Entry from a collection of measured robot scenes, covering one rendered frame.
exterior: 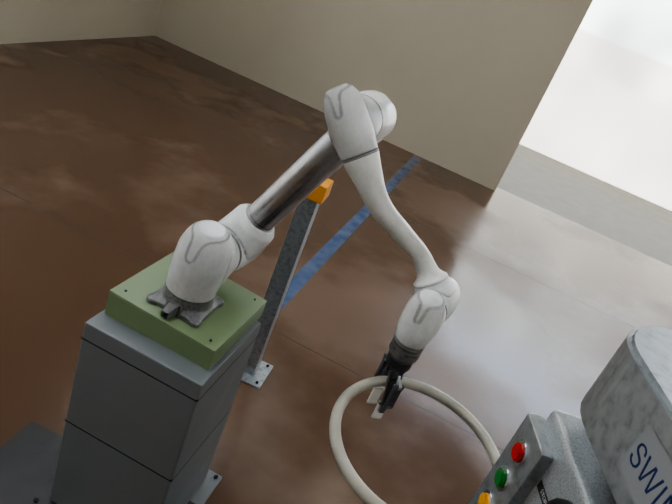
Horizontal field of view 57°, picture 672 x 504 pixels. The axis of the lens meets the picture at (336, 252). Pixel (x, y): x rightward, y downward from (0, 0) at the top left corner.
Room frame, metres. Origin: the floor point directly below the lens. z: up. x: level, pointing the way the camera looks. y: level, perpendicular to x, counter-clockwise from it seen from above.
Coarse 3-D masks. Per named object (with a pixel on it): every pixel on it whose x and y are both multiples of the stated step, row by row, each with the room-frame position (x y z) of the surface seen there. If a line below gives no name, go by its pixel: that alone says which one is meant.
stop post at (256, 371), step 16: (320, 192) 2.38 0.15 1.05; (304, 208) 2.40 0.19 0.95; (304, 224) 2.40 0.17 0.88; (288, 240) 2.41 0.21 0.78; (304, 240) 2.43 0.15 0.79; (288, 256) 2.40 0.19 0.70; (288, 272) 2.40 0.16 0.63; (272, 288) 2.41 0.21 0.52; (272, 304) 2.40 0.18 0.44; (272, 320) 2.40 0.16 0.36; (256, 352) 2.40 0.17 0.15; (256, 368) 2.42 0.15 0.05; (256, 384) 2.35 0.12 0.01
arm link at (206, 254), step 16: (192, 224) 1.56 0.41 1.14; (208, 224) 1.57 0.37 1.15; (192, 240) 1.51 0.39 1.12; (208, 240) 1.51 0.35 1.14; (224, 240) 1.54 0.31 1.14; (176, 256) 1.50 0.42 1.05; (192, 256) 1.49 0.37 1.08; (208, 256) 1.49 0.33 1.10; (224, 256) 1.53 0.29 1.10; (176, 272) 1.49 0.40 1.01; (192, 272) 1.48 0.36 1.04; (208, 272) 1.49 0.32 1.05; (224, 272) 1.55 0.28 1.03; (176, 288) 1.48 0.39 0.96; (192, 288) 1.48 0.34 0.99; (208, 288) 1.50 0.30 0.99
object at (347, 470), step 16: (368, 384) 1.40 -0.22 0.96; (384, 384) 1.43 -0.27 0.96; (416, 384) 1.47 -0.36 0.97; (448, 400) 1.46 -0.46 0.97; (336, 416) 1.24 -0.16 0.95; (464, 416) 1.43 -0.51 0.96; (336, 432) 1.19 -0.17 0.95; (480, 432) 1.39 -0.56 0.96; (336, 448) 1.14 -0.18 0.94; (496, 448) 1.35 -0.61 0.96; (352, 480) 1.07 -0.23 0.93; (368, 496) 1.05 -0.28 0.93
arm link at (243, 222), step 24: (384, 96) 1.70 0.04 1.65; (384, 120) 1.62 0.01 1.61; (312, 168) 1.66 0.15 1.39; (336, 168) 1.69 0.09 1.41; (264, 192) 1.72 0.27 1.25; (288, 192) 1.67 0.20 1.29; (240, 216) 1.69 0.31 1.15; (264, 216) 1.68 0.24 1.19; (240, 240) 1.66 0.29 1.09; (264, 240) 1.69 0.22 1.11; (240, 264) 1.65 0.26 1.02
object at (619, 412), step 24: (648, 336) 0.68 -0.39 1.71; (624, 360) 0.63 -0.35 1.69; (648, 360) 0.62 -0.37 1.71; (600, 384) 0.65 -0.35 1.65; (624, 384) 0.61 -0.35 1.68; (648, 384) 0.58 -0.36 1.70; (600, 408) 0.62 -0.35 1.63; (624, 408) 0.59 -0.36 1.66; (648, 408) 0.56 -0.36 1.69; (600, 432) 0.59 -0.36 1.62; (624, 432) 0.56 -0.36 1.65; (648, 432) 0.54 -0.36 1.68; (600, 456) 0.57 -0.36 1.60; (624, 456) 0.54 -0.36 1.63; (648, 456) 0.52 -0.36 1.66; (624, 480) 0.52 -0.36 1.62; (648, 480) 0.50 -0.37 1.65
